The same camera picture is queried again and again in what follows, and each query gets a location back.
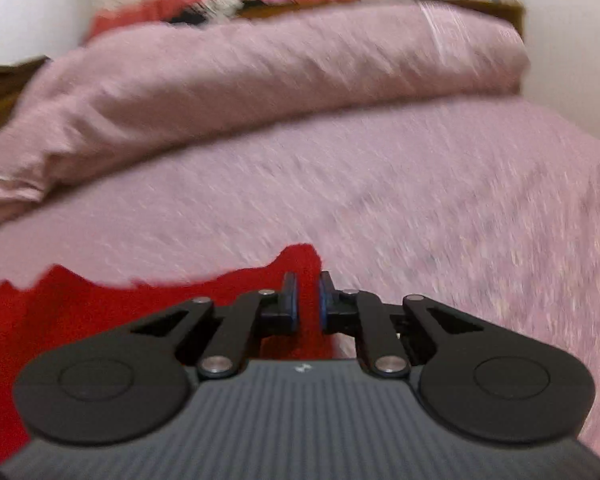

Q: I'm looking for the red knit sweater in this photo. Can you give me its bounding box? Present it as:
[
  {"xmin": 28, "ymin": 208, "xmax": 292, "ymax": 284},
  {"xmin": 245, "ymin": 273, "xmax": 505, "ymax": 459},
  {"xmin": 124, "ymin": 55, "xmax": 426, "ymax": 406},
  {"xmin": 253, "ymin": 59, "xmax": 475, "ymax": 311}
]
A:
[{"xmin": 0, "ymin": 244, "xmax": 343, "ymax": 463}]

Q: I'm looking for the pile of dark clothes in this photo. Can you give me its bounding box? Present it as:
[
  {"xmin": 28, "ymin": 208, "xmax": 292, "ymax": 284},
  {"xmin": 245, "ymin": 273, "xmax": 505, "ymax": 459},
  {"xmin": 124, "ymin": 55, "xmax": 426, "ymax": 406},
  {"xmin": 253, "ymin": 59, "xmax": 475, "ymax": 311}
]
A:
[{"xmin": 166, "ymin": 0, "xmax": 244, "ymax": 26}]

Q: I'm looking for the pink floral bed sheet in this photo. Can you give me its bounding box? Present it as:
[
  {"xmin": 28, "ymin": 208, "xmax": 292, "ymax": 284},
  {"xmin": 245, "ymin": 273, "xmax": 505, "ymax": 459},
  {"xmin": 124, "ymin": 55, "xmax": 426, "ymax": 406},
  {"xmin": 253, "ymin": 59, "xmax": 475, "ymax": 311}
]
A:
[{"xmin": 0, "ymin": 98, "xmax": 600, "ymax": 454}]

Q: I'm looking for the pink quilted duvet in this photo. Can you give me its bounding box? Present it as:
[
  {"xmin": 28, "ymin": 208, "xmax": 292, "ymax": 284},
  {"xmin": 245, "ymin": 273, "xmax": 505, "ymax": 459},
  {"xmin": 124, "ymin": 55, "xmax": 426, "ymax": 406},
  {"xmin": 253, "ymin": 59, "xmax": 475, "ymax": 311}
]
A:
[{"xmin": 0, "ymin": 1, "xmax": 529, "ymax": 224}]

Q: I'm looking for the wooden headboard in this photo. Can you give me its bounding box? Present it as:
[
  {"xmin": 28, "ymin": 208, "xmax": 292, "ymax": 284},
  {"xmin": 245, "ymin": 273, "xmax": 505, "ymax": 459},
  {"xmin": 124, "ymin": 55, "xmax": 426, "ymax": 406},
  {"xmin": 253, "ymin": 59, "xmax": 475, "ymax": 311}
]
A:
[{"xmin": 0, "ymin": 0, "xmax": 526, "ymax": 129}]

